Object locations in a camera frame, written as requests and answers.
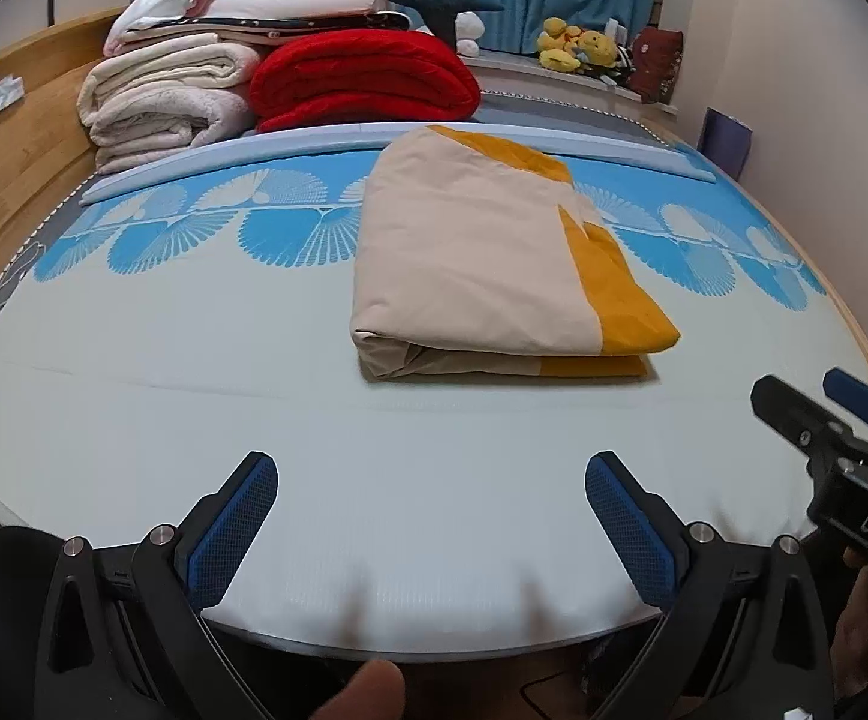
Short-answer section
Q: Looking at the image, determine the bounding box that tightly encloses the tissue pack on headboard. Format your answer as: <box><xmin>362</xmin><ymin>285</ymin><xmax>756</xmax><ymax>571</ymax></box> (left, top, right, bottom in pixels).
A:
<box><xmin>0</xmin><ymin>75</ymin><xmax>25</xmax><ymax>112</ymax></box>

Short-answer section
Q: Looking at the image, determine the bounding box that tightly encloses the red fluffy blanket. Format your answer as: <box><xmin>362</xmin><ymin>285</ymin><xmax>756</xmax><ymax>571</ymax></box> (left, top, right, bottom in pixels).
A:
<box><xmin>248</xmin><ymin>29</ymin><xmax>481</xmax><ymax>132</ymax></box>

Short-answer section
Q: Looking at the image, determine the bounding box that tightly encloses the wooden bed frame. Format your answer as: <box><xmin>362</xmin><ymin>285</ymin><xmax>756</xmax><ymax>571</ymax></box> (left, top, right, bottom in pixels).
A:
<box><xmin>0</xmin><ymin>10</ymin><xmax>116</xmax><ymax>273</ymax></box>

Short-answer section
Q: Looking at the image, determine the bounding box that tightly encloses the white plush toy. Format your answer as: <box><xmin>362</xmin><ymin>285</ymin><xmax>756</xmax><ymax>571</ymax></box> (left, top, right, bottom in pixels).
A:
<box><xmin>416</xmin><ymin>11</ymin><xmax>486</xmax><ymax>59</ymax></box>

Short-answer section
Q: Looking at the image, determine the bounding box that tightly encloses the person's left hand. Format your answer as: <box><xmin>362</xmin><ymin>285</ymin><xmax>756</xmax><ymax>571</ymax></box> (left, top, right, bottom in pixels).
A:
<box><xmin>312</xmin><ymin>660</ymin><xmax>406</xmax><ymax>720</ymax></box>

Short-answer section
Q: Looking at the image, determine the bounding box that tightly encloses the cream folded quilt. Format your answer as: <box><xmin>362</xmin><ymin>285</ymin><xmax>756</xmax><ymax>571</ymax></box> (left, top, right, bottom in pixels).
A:
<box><xmin>76</xmin><ymin>32</ymin><xmax>262</xmax><ymax>176</ymax></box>

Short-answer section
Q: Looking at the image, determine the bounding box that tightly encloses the white windowsill ledge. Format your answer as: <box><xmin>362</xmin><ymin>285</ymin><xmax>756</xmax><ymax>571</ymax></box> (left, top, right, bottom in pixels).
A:
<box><xmin>463</xmin><ymin>50</ymin><xmax>680</xmax><ymax>122</ymax></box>

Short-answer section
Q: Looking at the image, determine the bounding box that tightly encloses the blue patterned bed sheet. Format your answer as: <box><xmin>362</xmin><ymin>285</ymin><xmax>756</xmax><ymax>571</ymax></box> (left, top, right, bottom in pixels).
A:
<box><xmin>0</xmin><ymin>149</ymin><xmax>868</xmax><ymax>658</ymax></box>

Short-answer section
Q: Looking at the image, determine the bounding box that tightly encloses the person's right hand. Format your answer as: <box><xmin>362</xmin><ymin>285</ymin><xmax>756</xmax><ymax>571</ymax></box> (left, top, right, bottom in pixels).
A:
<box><xmin>831</xmin><ymin>548</ymin><xmax>868</xmax><ymax>699</ymax></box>

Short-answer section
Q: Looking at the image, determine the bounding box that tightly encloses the yellow plush bear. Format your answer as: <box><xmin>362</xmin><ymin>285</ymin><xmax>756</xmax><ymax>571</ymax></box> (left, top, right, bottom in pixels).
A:
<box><xmin>536</xmin><ymin>18</ymin><xmax>623</xmax><ymax>75</ymax></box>

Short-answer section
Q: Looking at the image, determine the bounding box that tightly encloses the beige and mustard garment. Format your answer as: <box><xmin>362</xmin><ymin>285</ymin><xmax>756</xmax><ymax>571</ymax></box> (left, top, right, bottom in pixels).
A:
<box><xmin>349</xmin><ymin>125</ymin><xmax>681</xmax><ymax>379</ymax></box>

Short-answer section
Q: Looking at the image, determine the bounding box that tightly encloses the grey dotted mattress cover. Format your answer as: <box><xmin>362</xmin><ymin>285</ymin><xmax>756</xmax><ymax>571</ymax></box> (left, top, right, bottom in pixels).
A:
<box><xmin>0</xmin><ymin>88</ymin><xmax>677</xmax><ymax>384</ymax></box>

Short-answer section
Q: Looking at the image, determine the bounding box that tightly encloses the white folded bedding stack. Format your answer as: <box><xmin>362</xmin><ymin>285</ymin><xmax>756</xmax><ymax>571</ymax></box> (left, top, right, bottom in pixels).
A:
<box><xmin>103</xmin><ymin>0</ymin><xmax>411</xmax><ymax>57</ymax></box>

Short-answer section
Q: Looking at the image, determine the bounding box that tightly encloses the dark red embroidered cushion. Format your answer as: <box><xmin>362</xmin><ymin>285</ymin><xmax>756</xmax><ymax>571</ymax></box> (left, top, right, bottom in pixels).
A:
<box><xmin>627</xmin><ymin>26</ymin><xmax>684</xmax><ymax>104</ymax></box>

